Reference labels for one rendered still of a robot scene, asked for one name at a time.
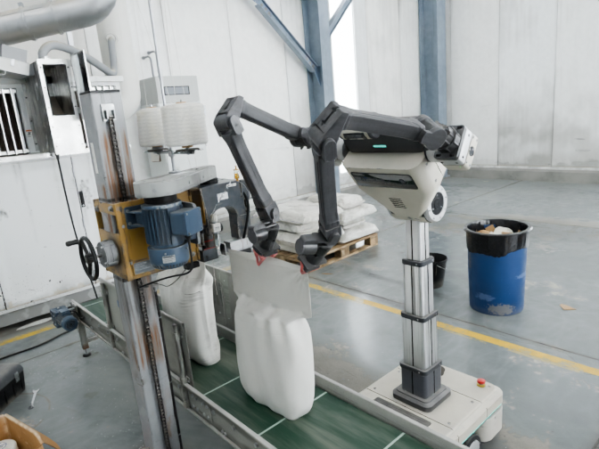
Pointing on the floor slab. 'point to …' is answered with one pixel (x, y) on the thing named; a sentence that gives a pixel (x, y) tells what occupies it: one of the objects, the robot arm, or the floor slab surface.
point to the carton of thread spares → (23, 434)
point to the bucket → (438, 269)
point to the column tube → (109, 183)
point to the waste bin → (497, 266)
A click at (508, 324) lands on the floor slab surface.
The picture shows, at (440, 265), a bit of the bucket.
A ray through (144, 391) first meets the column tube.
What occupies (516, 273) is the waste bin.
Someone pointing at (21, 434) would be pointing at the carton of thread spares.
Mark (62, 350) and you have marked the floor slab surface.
